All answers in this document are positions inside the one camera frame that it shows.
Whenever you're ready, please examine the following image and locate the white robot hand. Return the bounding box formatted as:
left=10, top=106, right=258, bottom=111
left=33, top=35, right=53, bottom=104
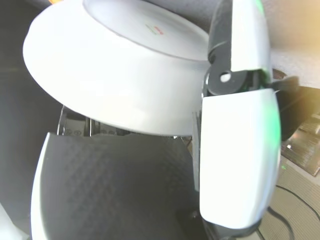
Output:
left=31, top=0, right=300, bottom=240

